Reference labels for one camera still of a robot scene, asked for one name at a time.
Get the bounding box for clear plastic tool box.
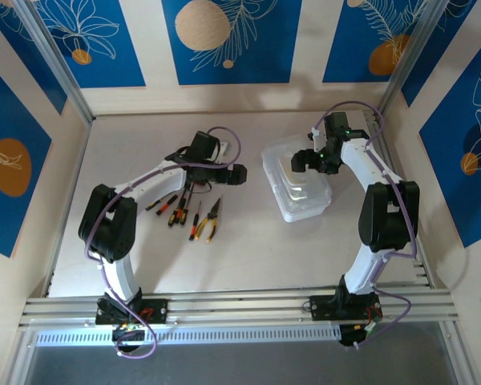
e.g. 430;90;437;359
261;134;333;224

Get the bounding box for yellow black handle pliers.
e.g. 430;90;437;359
195;195;223;244

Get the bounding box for grey metal sheet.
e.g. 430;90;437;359
23;320;458;385

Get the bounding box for aluminium base rail beam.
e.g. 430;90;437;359
18;285;460;329

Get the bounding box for aluminium frame post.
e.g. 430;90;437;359
378;0;452;116
14;0;96;124

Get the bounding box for grey slotted cable duct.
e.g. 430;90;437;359
35;325;342;347

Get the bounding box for aluminium side rail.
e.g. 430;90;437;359
362;110;433;288

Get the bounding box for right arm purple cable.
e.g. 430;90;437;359
313;99;420;351

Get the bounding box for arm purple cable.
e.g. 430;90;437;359
313;99;420;351
83;126;242;359

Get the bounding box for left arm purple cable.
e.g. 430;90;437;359
83;126;242;359

